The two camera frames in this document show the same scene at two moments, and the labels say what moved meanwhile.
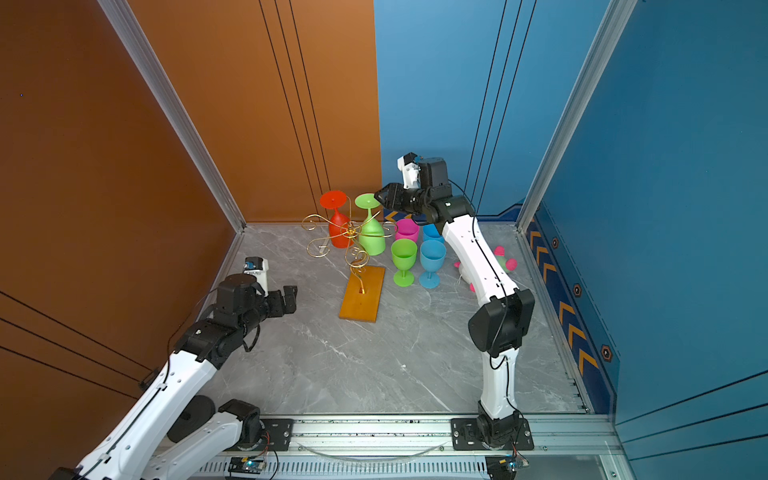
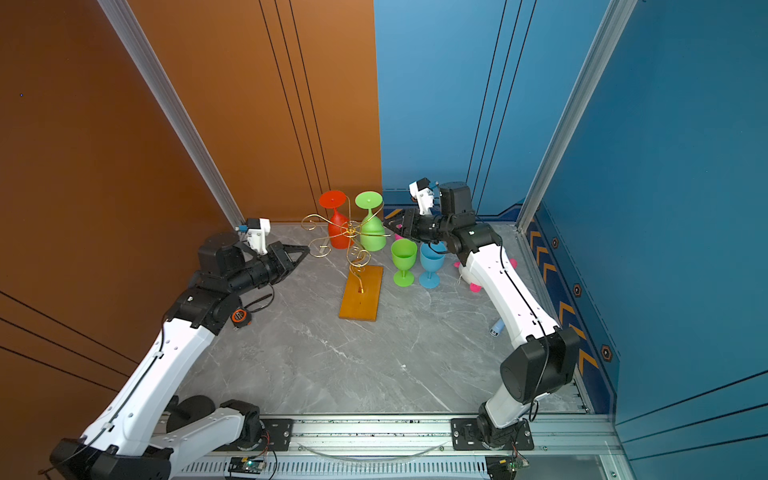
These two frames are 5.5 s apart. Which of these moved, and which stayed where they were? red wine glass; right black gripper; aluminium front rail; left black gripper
Moved: left black gripper; right black gripper
Stayed: aluminium front rail; red wine glass
